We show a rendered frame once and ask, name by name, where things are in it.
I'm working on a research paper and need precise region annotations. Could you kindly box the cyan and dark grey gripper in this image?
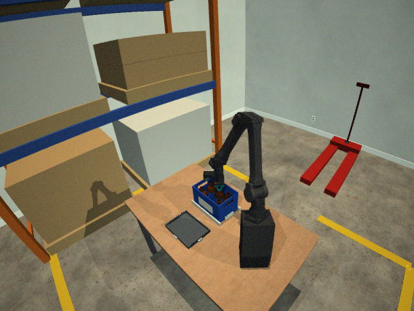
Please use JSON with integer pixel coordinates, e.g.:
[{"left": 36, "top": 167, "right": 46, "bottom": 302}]
[{"left": 214, "top": 174, "right": 224, "bottom": 191}]

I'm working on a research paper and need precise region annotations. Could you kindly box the blue bottle crate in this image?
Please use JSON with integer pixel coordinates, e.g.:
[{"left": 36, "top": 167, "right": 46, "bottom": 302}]
[{"left": 192, "top": 176, "right": 238, "bottom": 223}]

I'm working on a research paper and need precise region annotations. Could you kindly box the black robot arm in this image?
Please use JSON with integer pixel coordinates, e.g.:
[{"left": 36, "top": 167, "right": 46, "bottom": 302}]
[{"left": 203, "top": 111, "right": 269, "bottom": 224}]

